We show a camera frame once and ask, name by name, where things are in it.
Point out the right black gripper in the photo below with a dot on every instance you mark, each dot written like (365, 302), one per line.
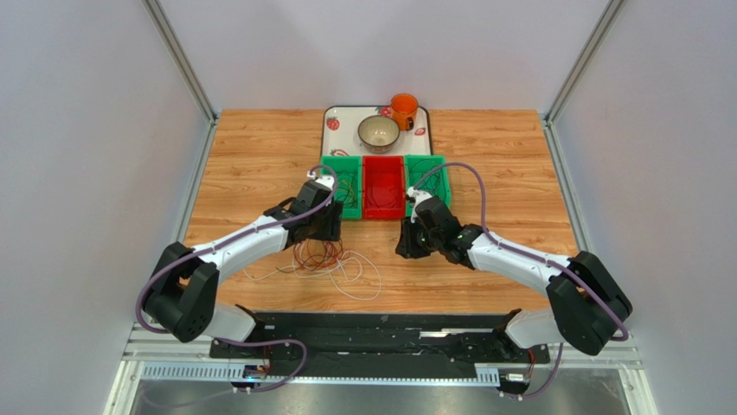
(408, 243)

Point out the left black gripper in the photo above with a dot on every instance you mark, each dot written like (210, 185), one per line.
(331, 233)

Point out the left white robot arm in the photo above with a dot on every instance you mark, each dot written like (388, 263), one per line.
(180, 297)

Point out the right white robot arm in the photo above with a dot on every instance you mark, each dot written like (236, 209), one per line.
(587, 308)

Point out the left green plastic bin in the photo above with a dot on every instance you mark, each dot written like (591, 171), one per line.
(349, 181)

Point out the green plastic bin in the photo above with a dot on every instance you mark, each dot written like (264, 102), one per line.
(349, 181)
(437, 184)

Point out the red plastic bin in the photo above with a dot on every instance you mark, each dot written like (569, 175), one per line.
(383, 188)

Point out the right green plastic bin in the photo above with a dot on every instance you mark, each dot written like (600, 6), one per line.
(437, 184)

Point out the white strawberry tray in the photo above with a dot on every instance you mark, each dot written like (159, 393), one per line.
(353, 130)

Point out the beige ceramic bowl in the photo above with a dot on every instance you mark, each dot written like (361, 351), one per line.
(378, 134)

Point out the orange mug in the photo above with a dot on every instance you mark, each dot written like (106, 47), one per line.
(403, 109)

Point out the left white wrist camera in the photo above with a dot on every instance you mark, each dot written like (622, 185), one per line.
(326, 180)

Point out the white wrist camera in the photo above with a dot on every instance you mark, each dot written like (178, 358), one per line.
(326, 180)
(415, 197)

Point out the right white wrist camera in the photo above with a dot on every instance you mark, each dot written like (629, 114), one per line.
(415, 197)

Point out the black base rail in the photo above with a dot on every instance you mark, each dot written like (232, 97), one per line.
(383, 346)

